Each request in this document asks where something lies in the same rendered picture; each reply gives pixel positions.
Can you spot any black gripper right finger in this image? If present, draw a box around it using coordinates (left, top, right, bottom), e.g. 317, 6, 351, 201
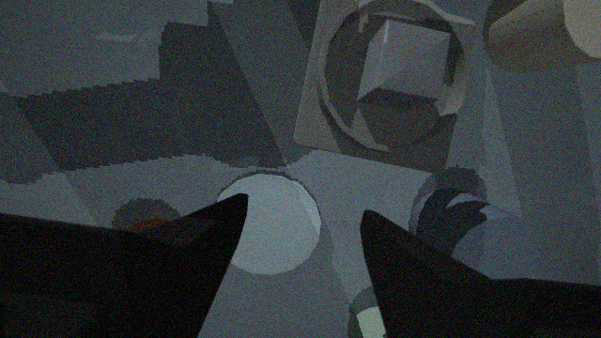
360, 209, 601, 338

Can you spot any grey cube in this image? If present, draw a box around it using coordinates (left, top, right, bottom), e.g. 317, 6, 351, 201
357, 20, 451, 111

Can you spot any brown cup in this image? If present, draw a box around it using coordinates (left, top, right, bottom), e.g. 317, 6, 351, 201
126, 218, 170, 233

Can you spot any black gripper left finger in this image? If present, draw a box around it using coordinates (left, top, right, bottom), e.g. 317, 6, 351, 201
0, 193, 248, 338

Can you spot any pale blue round dish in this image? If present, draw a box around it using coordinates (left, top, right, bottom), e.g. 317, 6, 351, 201
216, 172, 321, 275

